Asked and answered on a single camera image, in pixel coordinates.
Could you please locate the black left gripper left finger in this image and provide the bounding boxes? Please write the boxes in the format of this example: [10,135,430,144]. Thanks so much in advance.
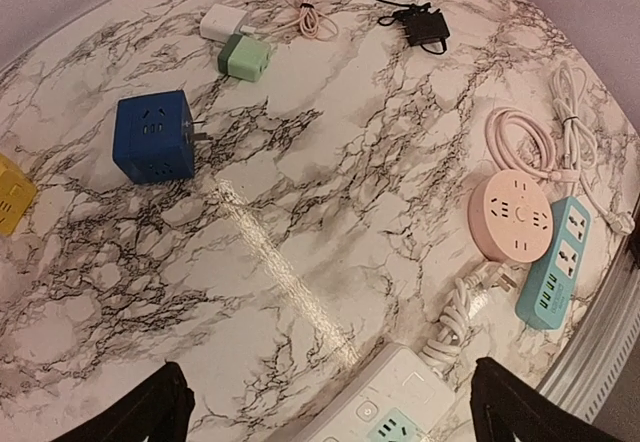
[54,362,195,442]

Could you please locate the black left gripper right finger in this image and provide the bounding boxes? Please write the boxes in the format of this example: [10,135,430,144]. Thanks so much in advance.
[471,357,596,441]

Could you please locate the white multicolour power strip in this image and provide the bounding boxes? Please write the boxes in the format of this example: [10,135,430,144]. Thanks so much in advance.
[294,343,455,442]

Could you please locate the blue cube power socket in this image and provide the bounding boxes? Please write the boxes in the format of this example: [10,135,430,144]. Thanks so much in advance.
[112,90,206,185]

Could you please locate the green cube plug adapter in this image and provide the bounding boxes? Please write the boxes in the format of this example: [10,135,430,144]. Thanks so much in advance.
[217,34,272,82]

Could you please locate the teal power strip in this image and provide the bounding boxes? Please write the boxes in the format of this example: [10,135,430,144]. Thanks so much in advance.
[515,196,591,330]

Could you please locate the pink round power socket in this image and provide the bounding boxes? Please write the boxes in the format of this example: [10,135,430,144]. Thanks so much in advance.
[468,169,553,263]

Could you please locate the yellow cube power socket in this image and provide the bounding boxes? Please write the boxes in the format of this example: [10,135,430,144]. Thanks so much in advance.
[0,154,37,236]

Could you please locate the white USB charger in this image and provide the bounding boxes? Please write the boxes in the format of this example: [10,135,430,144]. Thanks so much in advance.
[199,4,256,43]

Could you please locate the white coiled strip cable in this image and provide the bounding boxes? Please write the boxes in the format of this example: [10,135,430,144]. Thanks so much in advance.
[417,257,518,378]

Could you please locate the aluminium front rail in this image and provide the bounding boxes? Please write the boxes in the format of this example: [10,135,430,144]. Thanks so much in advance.
[537,240,639,423]

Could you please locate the white teal strip cable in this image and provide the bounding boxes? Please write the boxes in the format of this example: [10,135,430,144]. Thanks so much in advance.
[549,59,635,236]

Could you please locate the black power adapter with cable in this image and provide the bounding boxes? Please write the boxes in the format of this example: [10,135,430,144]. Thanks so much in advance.
[374,0,450,56]

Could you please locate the pink coiled USB cable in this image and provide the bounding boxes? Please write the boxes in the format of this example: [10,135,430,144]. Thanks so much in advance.
[269,0,340,42]

